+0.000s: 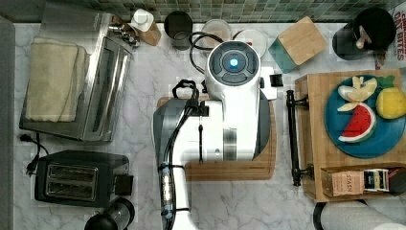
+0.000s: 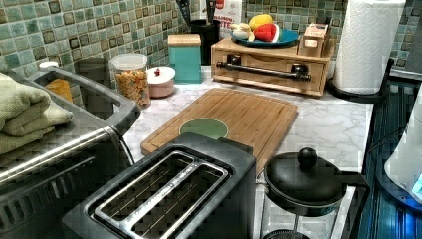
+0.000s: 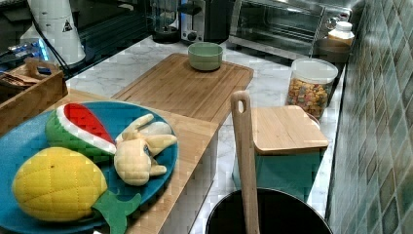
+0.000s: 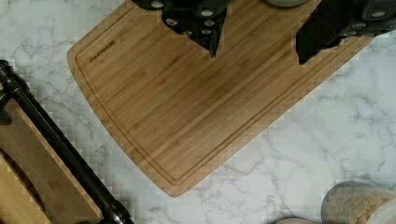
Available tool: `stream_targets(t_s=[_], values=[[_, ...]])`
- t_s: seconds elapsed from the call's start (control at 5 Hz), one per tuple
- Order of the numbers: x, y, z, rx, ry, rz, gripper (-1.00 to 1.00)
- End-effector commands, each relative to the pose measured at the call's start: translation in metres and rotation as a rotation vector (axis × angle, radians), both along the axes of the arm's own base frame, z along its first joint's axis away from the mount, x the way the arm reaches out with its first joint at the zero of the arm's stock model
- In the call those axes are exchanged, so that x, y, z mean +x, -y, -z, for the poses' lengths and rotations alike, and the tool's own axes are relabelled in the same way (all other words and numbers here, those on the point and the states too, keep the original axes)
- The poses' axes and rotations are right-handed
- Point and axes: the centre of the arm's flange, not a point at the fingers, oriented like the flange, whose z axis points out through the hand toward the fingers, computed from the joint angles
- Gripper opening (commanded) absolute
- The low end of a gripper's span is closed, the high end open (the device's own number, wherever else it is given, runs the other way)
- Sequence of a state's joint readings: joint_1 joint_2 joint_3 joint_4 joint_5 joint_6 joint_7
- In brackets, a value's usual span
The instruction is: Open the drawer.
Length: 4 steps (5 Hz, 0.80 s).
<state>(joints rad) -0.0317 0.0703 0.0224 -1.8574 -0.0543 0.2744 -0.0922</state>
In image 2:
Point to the paper towel roll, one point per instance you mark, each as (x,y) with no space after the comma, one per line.
(366,41)

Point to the teal canister wooden lid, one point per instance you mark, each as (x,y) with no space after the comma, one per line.
(185,58)

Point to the clear jar with pasta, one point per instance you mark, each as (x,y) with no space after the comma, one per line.
(131,76)

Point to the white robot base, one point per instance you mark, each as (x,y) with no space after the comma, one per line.
(404,166)

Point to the bamboo cutting board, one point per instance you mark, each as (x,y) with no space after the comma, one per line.
(257,121)

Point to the green round coaster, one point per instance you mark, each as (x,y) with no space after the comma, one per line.
(212,128)

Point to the grey smoked canister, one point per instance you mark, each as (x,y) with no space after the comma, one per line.
(97,71)

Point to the yellow toy fruit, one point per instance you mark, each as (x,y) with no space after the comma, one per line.
(259,20)

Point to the toy garlic bulb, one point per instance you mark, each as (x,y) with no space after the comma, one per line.
(242,31)

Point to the wooden drawer box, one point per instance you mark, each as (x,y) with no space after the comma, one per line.
(227,46)

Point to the toy watermelon slice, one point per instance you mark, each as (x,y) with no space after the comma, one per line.
(268,33)

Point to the folded green towel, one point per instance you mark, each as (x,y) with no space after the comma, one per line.
(26,114)

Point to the wooden drawer with black handle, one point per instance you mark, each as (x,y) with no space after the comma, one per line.
(288,75)

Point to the black two-slot toaster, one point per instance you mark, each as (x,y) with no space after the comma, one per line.
(193,187)

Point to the white red carton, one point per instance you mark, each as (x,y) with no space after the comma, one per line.
(227,12)

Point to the small wooden box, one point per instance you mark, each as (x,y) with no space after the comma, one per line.
(313,40)

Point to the teal plate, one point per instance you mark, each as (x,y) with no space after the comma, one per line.
(289,38)

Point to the black utensil holder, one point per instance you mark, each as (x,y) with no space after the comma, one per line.
(209,35)

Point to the black paper towel holder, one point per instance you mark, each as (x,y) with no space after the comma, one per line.
(375,98)

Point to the stainless toaster oven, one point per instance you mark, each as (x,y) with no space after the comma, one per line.
(43,180)

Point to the pink ceramic lidded bowl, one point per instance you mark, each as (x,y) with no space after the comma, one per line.
(161,81)

